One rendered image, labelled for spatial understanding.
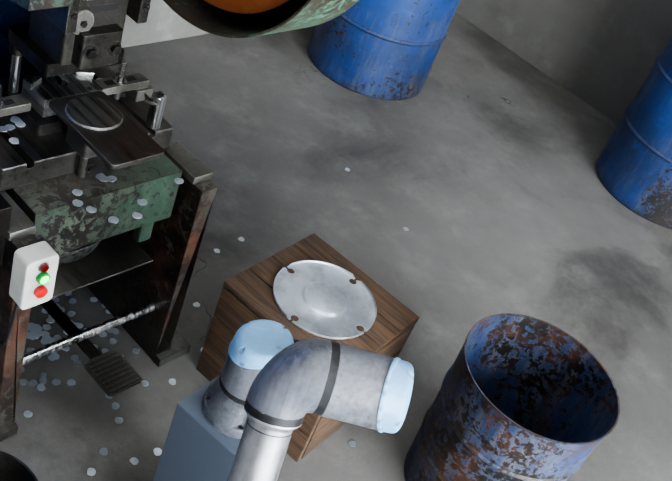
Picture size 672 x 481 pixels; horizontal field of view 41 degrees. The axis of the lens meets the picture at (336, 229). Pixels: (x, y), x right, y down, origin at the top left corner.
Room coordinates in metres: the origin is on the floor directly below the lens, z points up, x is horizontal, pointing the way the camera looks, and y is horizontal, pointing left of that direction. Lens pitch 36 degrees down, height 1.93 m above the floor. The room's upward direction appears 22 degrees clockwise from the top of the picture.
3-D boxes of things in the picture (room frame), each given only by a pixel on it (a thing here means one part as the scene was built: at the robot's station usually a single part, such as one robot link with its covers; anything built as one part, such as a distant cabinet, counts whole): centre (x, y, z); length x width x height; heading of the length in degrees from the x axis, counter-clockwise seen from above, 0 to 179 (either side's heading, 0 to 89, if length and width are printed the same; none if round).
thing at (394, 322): (1.83, -0.04, 0.18); 0.40 x 0.38 x 0.35; 64
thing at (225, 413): (1.28, 0.05, 0.50); 0.15 x 0.15 x 0.10
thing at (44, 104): (1.68, 0.69, 0.76); 0.15 x 0.09 x 0.05; 149
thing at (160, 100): (1.77, 0.50, 0.75); 0.03 x 0.03 x 0.10; 59
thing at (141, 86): (1.83, 0.61, 0.76); 0.17 x 0.06 x 0.10; 149
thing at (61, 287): (1.69, 0.71, 0.31); 0.43 x 0.42 x 0.01; 149
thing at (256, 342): (1.28, 0.04, 0.62); 0.13 x 0.12 x 0.14; 101
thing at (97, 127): (1.59, 0.55, 0.72); 0.25 x 0.14 x 0.14; 59
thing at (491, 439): (1.73, -0.62, 0.24); 0.42 x 0.42 x 0.48
